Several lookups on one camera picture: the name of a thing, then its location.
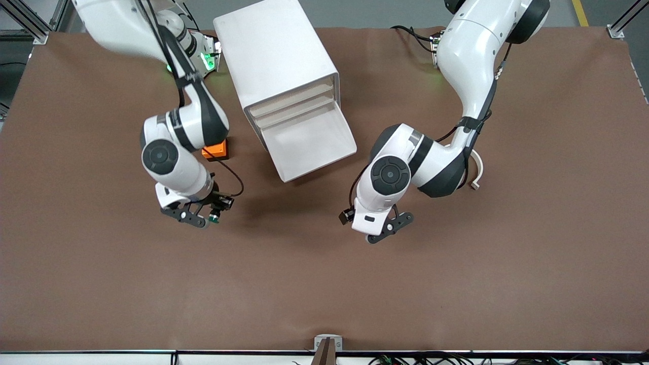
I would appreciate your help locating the brown camera mast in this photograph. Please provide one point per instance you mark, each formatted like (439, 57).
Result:
(324, 355)

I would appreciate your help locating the brown table mat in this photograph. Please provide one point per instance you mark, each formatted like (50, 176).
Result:
(324, 284)

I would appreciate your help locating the white plastic drawer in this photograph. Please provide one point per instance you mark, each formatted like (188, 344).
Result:
(294, 115)
(309, 147)
(291, 103)

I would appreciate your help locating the orange box with hole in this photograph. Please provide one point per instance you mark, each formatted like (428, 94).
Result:
(218, 150)

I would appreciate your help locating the white table edge rail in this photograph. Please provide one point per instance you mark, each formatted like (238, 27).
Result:
(101, 359)

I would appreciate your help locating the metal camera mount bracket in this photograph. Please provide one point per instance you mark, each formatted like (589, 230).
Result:
(317, 343)

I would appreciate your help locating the aluminium frame post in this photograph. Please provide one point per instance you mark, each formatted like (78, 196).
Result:
(615, 32)
(39, 35)

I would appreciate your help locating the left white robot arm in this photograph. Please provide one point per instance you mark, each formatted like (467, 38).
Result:
(471, 66)

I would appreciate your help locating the white drawer cabinet housing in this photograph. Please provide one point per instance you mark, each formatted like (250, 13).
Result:
(274, 50)

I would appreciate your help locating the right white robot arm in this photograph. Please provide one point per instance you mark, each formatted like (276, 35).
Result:
(116, 25)

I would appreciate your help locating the white half-round pipe clamp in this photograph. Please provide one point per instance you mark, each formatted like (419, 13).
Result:
(480, 170)

